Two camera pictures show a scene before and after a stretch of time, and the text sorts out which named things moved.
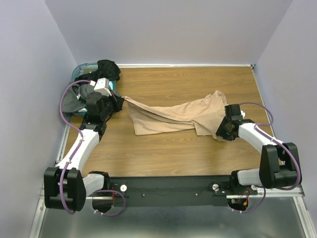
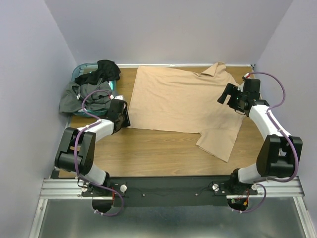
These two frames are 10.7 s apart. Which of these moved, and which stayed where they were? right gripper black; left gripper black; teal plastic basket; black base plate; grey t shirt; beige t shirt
Moved: beige t shirt; right gripper black; left gripper black
Stayed: black base plate; grey t shirt; teal plastic basket
